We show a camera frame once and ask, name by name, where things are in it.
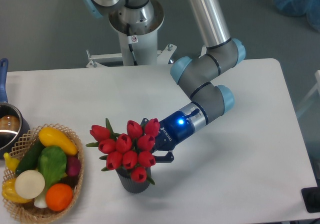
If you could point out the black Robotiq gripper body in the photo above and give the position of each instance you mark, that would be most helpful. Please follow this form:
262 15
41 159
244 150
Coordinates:
173 130

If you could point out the red tulip bouquet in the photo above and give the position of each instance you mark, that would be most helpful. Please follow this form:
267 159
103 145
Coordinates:
130 152

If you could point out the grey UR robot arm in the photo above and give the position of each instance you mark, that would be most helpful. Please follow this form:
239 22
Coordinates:
194 76

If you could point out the dark grey ribbed vase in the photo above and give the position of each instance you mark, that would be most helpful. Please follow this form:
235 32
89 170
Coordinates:
130 185

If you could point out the purple red onion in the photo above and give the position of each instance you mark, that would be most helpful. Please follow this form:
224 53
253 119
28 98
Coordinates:
73 166

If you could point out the yellow squash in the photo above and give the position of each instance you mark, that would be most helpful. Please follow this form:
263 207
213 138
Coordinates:
50 136

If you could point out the green lettuce leaf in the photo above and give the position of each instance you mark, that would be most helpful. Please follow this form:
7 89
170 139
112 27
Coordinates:
52 165

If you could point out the woven wicker basket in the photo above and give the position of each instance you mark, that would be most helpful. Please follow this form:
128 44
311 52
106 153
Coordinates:
27 213

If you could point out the orange fruit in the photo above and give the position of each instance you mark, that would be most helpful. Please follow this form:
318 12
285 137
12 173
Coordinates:
58 197

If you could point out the dark green cucumber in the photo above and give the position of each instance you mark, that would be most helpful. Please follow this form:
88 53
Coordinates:
30 159

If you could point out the white green scallion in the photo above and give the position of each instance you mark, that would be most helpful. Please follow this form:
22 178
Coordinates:
40 201

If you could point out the black device at table edge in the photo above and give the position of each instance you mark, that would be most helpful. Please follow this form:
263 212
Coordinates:
311 198

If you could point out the yellow bell pepper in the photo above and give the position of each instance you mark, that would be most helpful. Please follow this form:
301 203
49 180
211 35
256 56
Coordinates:
9 192

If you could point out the blue plastic bag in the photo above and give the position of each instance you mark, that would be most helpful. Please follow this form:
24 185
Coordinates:
309 8

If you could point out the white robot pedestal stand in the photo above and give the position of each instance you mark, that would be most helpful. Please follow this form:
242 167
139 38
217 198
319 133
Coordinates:
137 31

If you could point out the blue handled saucepan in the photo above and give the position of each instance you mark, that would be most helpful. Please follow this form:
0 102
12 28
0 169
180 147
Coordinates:
12 123

